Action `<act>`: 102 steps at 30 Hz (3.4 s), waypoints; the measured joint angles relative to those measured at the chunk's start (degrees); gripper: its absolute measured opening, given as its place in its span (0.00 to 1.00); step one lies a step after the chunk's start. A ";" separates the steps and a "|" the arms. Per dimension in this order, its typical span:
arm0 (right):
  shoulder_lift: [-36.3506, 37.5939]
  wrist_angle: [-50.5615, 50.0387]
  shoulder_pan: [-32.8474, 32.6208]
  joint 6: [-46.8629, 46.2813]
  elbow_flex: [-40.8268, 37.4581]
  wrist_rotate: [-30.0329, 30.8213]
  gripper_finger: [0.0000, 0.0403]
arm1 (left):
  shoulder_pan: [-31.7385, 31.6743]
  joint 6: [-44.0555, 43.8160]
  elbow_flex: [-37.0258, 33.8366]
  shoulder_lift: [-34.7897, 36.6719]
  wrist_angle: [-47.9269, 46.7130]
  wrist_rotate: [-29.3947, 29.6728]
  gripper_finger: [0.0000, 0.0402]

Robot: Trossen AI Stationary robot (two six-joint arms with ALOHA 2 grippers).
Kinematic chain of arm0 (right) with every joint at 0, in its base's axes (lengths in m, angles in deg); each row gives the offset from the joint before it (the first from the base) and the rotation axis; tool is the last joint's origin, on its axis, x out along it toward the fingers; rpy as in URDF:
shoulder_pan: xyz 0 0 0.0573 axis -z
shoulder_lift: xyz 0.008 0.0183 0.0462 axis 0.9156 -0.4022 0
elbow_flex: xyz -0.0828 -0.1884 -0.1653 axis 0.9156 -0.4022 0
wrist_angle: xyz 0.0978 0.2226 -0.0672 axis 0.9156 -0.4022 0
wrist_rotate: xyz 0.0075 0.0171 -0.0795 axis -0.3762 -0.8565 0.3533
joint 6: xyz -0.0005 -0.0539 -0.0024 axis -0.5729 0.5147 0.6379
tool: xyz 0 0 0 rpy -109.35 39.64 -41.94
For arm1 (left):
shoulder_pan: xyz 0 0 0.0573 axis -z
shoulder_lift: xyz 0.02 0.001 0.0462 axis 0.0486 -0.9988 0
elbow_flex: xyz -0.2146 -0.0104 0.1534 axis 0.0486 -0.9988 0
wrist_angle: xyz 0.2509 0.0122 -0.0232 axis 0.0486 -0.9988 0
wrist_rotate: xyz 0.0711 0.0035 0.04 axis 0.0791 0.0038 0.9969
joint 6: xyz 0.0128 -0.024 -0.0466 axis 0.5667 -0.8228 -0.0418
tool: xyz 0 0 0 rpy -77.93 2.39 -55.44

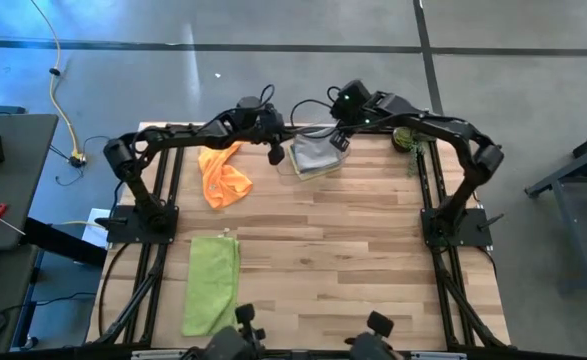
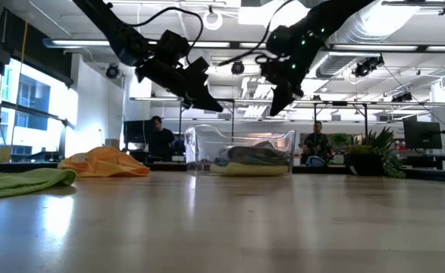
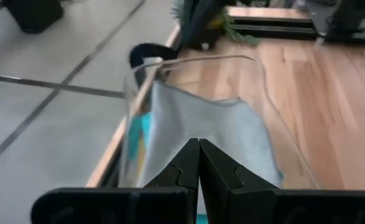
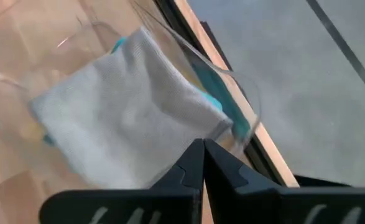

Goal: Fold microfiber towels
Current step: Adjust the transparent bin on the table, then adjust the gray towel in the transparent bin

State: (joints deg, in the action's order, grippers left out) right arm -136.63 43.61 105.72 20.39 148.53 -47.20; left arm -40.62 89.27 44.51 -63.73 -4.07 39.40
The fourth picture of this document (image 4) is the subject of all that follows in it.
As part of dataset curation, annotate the grey microfiber towel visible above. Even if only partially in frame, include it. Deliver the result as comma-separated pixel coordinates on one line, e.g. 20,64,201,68
29,27,234,190

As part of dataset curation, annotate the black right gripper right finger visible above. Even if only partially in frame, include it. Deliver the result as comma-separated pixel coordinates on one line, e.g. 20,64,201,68
203,139,365,224

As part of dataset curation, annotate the teal microfiber towel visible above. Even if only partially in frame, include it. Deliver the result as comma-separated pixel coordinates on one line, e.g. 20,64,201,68
43,36,252,147

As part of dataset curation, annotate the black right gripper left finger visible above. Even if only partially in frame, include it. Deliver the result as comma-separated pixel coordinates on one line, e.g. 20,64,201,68
39,139,205,224

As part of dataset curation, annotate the clear plastic bin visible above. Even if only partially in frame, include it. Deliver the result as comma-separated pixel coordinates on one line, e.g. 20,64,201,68
0,0,263,187

